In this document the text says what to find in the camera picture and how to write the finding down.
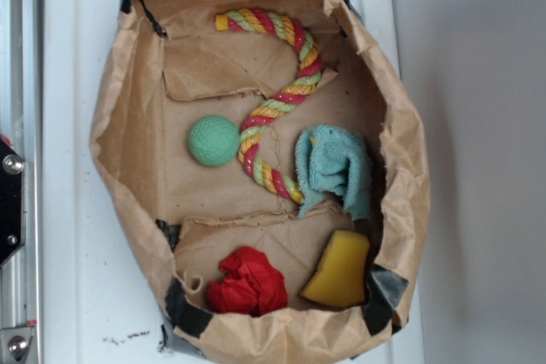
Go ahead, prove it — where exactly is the green dimpled rubber ball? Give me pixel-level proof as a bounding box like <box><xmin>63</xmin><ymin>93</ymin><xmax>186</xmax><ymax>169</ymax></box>
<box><xmin>189</xmin><ymin>115</ymin><xmax>240</xmax><ymax>167</ymax></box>

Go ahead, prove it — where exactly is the brown paper lined box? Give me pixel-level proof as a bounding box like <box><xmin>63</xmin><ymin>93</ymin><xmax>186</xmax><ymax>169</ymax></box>
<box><xmin>90</xmin><ymin>0</ymin><xmax>431</xmax><ymax>363</ymax></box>

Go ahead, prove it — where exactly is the light blue terry cloth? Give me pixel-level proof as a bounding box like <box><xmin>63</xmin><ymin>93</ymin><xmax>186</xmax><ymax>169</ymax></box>
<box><xmin>295</xmin><ymin>124</ymin><xmax>372</xmax><ymax>220</ymax></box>

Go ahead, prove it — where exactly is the crumpled red paper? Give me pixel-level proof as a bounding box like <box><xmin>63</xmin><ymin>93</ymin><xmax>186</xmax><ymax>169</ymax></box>
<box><xmin>206</xmin><ymin>246</ymin><xmax>288</xmax><ymax>316</ymax></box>

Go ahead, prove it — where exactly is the yellow sponge wedge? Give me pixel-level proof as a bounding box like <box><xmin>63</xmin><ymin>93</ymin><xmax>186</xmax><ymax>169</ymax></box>
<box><xmin>299</xmin><ymin>230</ymin><xmax>370</xmax><ymax>309</ymax></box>

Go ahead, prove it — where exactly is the white plastic tray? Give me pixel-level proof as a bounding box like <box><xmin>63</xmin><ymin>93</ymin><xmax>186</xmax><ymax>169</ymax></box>
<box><xmin>41</xmin><ymin>0</ymin><xmax>427</xmax><ymax>364</ymax></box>

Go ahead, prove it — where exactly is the pink yellow green twisted rope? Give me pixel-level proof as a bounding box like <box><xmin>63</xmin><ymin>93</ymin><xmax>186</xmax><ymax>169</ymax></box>
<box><xmin>215</xmin><ymin>8</ymin><xmax>324</xmax><ymax>205</ymax></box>

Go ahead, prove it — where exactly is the black metal bracket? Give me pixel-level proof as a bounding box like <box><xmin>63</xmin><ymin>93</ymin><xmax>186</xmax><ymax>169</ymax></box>
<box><xmin>0</xmin><ymin>134</ymin><xmax>25</xmax><ymax>266</ymax></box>

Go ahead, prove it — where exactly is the aluminium frame rail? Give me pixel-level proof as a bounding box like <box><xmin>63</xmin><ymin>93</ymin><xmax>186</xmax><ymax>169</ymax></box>
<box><xmin>1</xmin><ymin>0</ymin><xmax>44</xmax><ymax>363</ymax></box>

